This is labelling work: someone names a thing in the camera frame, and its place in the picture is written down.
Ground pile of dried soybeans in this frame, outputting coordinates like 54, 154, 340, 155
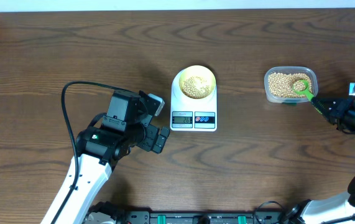
267, 72, 313, 98

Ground yellow plastic bowl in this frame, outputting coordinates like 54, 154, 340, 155
178, 65, 216, 97

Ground clear plastic bean container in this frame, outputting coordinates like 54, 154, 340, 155
264, 66, 318, 103

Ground soybeans in yellow bowl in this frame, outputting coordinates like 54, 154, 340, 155
182, 77, 211, 99

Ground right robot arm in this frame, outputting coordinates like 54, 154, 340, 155
285, 97, 355, 224

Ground green plastic measuring scoop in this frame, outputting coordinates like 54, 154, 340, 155
292, 80, 321, 113

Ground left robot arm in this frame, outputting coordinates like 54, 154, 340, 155
42, 123, 170, 223

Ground green tape label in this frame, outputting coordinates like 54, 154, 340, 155
282, 102, 297, 106

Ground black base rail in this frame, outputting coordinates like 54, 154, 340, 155
83, 201, 290, 224

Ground white digital kitchen scale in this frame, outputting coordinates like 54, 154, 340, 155
170, 69, 218, 132

